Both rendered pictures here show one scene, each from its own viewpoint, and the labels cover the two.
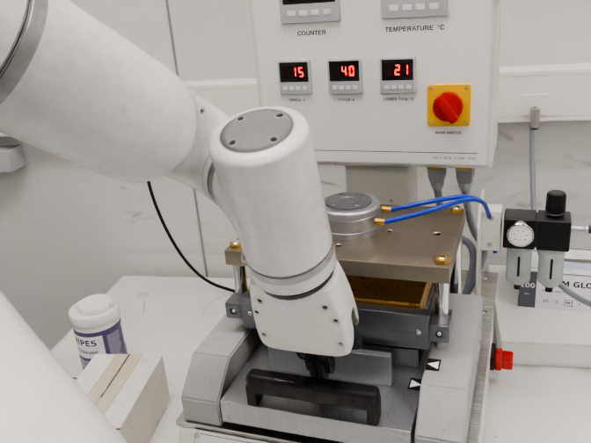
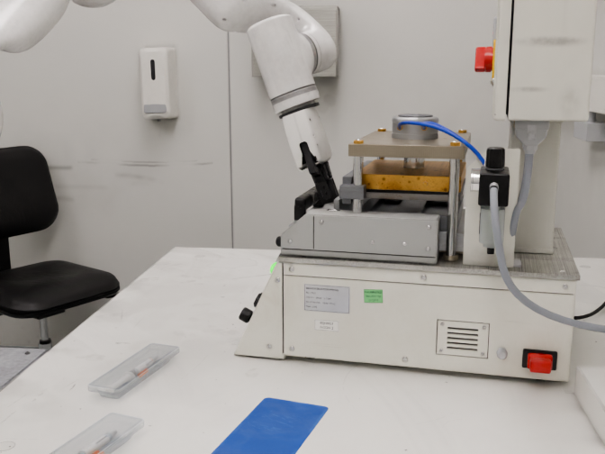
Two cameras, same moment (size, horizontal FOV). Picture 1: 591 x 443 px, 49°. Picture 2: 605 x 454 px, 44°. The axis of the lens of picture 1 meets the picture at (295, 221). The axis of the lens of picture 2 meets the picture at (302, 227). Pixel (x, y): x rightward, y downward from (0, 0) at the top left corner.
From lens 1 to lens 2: 1.39 m
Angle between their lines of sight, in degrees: 80
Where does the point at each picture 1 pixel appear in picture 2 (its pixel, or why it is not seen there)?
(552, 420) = (482, 408)
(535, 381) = (551, 407)
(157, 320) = not seen: hidden behind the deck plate
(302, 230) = (265, 72)
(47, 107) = not seen: outside the picture
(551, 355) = (590, 404)
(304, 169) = (259, 38)
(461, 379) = (317, 213)
